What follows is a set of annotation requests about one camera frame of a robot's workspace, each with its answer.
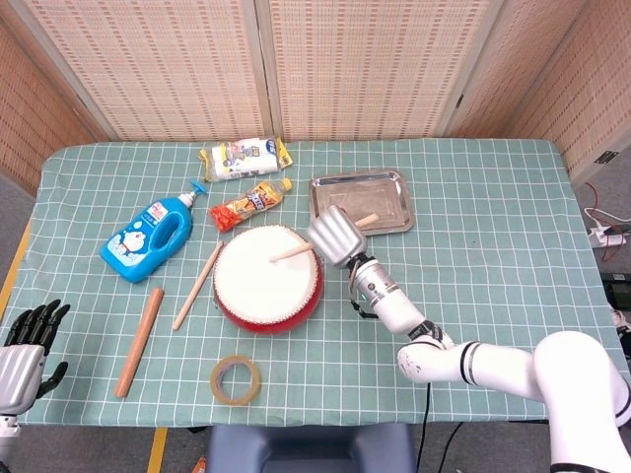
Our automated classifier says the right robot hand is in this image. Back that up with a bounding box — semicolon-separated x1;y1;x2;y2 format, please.
307;204;369;270

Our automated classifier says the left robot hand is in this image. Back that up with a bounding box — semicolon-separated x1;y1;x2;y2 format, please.
0;299;71;415

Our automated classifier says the wooden drumstick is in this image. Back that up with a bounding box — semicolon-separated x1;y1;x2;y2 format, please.
172;239;225;331
269;213;380;264

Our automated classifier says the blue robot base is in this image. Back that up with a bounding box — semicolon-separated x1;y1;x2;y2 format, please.
205;423;418;473

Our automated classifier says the stainless steel tray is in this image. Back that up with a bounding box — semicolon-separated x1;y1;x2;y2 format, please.
309;169;415;237

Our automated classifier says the red drum white skin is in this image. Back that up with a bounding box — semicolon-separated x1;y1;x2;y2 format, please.
212;225;325;336

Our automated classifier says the orange snack packet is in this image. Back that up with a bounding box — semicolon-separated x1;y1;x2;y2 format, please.
209;177;294;234

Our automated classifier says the green checked tablecloth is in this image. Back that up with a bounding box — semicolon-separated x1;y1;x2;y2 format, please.
17;137;631;428

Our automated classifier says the thick wooden rolling pin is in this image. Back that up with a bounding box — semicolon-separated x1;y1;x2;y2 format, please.
113;288;165;399

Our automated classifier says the white yellow tissue pack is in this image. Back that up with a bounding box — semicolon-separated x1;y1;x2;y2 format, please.
197;136;294;183

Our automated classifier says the blue detergent pump bottle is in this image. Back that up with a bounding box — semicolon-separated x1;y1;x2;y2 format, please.
99;179;208;285

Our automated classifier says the clear packing tape roll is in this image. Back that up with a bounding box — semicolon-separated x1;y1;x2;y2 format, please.
210;354;262;407

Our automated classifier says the bamboo folding screen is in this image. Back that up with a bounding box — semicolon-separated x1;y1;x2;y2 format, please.
0;0;631;196

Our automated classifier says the white power strip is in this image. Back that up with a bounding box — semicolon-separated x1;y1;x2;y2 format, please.
589;224;625;250

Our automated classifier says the black box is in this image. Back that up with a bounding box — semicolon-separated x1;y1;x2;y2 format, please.
600;273;631;311

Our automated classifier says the black cable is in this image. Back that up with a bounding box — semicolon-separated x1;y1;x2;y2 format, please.
413;381;464;473

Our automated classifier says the red cable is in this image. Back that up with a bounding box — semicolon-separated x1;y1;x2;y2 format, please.
585;181;623;262

